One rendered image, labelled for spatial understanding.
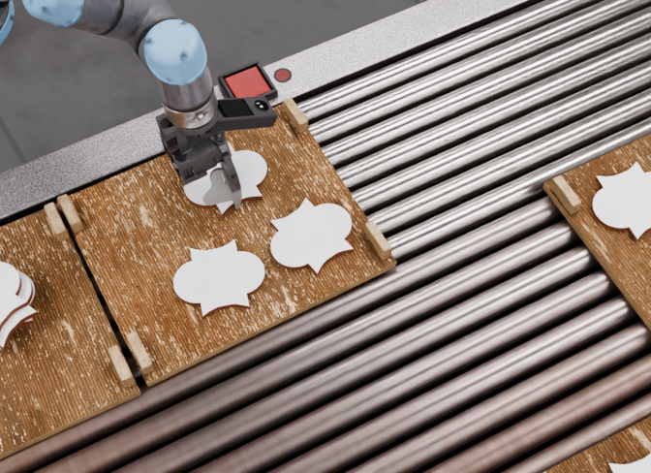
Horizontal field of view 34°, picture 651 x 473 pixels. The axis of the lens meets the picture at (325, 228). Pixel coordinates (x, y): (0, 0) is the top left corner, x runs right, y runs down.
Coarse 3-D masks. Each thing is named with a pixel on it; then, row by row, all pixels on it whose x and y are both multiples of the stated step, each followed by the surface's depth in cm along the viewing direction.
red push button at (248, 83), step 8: (248, 72) 183; (256, 72) 183; (232, 80) 182; (240, 80) 182; (248, 80) 182; (256, 80) 182; (264, 80) 182; (232, 88) 181; (240, 88) 181; (248, 88) 181; (256, 88) 181; (264, 88) 181; (240, 96) 180; (248, 96) 180; (256, 96) 180
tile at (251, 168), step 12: (240, 156) 171; (252, 156) 171; (240, 168) 170; (252, 168) 170; (264, 168) 170; (204, 180) 169; (240, 180) 169; (252, 180) 169; (192, 192) 168; (204, 192) 168; (252, 192) 168; (192, 204) 168; (204, 204) 167; (228, 204) 167
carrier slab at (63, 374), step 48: (0, 240) 165; (48, 240) 165; (48, 288) 161; (48, 336) 156; (96, 336) 156; (0, 384) 153; (48, 384) 153; (96, 384) 153; (0, 432) 149; (48, 432) 149
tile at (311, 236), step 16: (304, 208) 166; (320, 208) 166; (336, 208) 166; (272, 224) 165; (288, 224) 165; (304, 224) 165; (320, 224) 165; (336, 224) 165; (272, 240) 163; (288, 240) 163; (304, 240) 163; (320, 240) 163; (336, 240) 163; (272, 256) 163; (288, 256) 162; (304, 256) 162; (320, 256) 162; (336, 256) 163
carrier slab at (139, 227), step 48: (240, 144) 174; (288, 144) 174; (96, 192) 169; (144, 192) 169; (288, 192) 169; (336, 192) 169; (96, 240) 165; (144, 240) 165; (192, 240) 165; (240, 240) 165; (144, 288) 160; (288, 288) 160; (336, 288) 160; (144, 336) 156; (192, 336) 156; (240, 336) 156
